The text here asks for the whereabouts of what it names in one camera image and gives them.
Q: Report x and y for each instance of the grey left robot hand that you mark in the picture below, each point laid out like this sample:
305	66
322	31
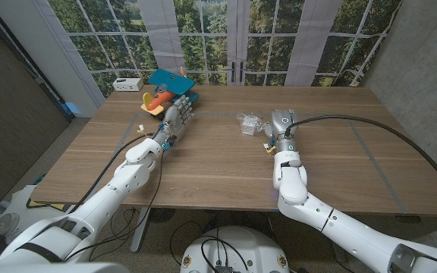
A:
175	121

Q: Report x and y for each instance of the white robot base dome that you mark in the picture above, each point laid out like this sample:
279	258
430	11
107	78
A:
237	250

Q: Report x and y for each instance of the clear plastic wrap sheet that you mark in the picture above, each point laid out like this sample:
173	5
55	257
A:
258	120

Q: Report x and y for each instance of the grey sneaker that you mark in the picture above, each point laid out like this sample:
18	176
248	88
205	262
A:
6	225

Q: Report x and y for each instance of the grey metal table leg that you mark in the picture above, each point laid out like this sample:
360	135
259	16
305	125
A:
140	231
339	253

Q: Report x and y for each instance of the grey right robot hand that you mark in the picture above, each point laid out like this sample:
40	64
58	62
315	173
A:
281	123

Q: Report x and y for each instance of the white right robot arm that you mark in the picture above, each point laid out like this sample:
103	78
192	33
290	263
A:
309	204

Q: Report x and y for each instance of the white power strip box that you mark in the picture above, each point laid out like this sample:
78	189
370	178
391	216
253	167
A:
127	84

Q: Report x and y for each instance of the printed window forest backdrop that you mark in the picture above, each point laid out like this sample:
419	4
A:
203	38

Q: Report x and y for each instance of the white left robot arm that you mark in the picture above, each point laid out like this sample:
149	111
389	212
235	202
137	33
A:
127	182

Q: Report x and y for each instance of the white floor sheet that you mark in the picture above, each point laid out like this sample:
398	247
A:
25	204

